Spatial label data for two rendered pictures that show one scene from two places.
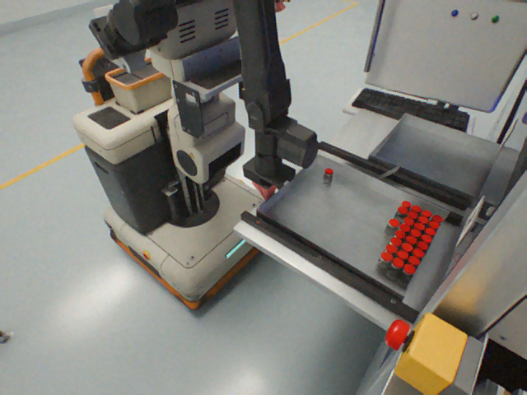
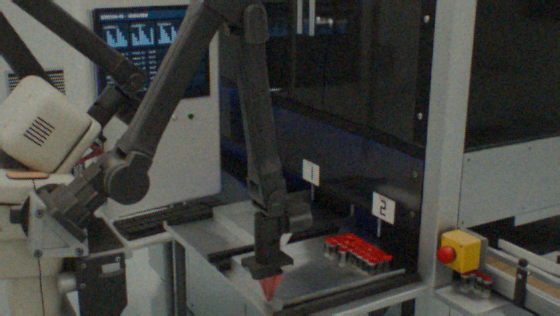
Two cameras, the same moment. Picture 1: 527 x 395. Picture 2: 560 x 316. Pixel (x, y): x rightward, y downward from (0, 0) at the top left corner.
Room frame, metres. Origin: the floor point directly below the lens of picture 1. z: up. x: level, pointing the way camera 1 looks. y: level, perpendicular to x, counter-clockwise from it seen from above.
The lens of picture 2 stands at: (0.01, 1.24, 1.63)
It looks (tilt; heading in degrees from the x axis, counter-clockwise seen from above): 17 degrees down; 292
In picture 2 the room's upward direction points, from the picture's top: straight up
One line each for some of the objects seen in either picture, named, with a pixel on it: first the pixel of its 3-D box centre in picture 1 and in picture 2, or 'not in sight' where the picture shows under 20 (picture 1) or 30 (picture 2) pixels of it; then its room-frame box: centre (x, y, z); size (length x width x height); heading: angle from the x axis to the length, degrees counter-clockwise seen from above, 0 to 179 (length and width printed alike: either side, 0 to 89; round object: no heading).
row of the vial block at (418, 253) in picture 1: (421, 248); (367, 253); (0.40, -0.32, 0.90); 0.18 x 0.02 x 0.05; 142
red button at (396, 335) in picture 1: (401, 336); (447, 254); (0.18, -0.19, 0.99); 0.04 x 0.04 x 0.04; 52
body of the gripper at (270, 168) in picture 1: (268, 160); (267, 251); (0.55, -0.01, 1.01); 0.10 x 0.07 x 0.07; 52
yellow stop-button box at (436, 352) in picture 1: (435, 358); (462, 250); (0.16, -0.23, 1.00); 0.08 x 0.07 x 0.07; 52
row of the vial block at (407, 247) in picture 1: (409, 243); (360, 255); (0.41, -0.30, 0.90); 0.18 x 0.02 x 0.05; 142
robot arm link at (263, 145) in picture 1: (271, 137); (269, 224); (0.54, -0.02, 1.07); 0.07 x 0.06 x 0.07; 52
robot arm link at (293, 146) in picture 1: (286, 128); (282, 207); (0.52, -0.04, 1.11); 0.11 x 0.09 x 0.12; 52
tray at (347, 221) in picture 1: (351, 216); (316, 269); (0.49, -0.20, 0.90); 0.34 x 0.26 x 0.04; 52
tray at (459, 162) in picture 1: (447, 159); (284, 216); (0.70, -0.49, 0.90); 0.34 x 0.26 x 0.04; 52
